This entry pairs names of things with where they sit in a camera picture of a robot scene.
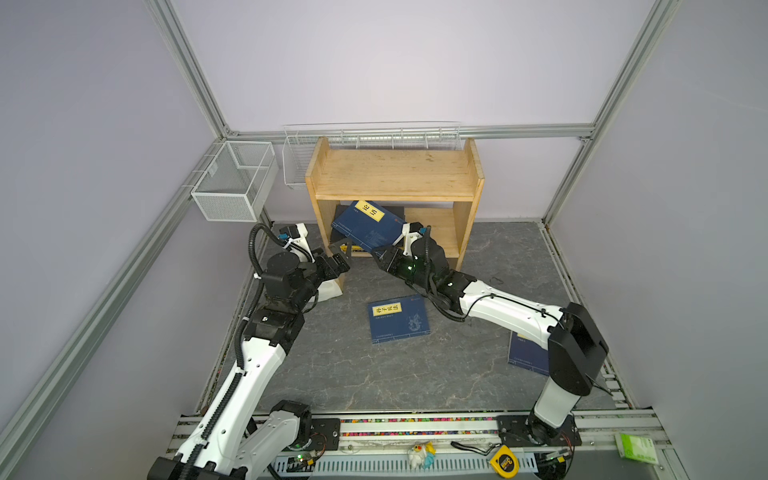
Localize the blue folder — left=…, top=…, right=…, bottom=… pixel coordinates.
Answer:
left=367, top=295, right=431, bottom=344
left=350, top=202, right=405, bottom=252
left=508, top=332, right=549, bottom=376

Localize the dark wolf cover book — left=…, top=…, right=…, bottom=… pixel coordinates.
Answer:
left=330, top=204, right=359, bottom=242

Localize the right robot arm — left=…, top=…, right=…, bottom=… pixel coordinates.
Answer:
left=371, top=235, right=609, bottom=445

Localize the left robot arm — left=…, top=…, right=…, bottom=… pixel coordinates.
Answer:
left=147, top=223, right=350, bottom=479

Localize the white tissue pack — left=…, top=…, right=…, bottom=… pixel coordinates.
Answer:
left=317, top=279, right=343, bottom=302

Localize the wooden two-tier shelf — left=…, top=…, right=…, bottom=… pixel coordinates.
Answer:
left=305, top=137, right=485, bottom=270

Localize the white mesh box basket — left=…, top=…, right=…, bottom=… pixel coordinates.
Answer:
left=192, top=141, right=279, bottom=223

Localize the small colourful toy figure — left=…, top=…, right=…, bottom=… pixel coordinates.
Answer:
left=407, top=442, right=437, bottom=469

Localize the yellow tape measure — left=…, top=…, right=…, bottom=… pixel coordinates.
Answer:
left=489, top=445, right=520, bottom=479

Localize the green white small box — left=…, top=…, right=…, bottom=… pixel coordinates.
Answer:
left=615, top=433, right=659, bottom=465

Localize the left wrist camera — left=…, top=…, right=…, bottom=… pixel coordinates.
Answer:
left=278, top=223, right=314, bottom=263

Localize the white wire rack basket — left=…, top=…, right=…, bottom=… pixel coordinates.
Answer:
left=282, top=121, right=463, bottom=188

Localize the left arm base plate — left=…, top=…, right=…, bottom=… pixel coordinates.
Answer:
left=286, top=417, right=341, bottom=452

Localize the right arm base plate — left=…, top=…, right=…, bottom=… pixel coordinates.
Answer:
left=496, top=414, right=582, bottom=447

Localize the aluminium rail with cable duct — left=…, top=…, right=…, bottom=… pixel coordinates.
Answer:
left=155, top=407, right=691, bottom=480

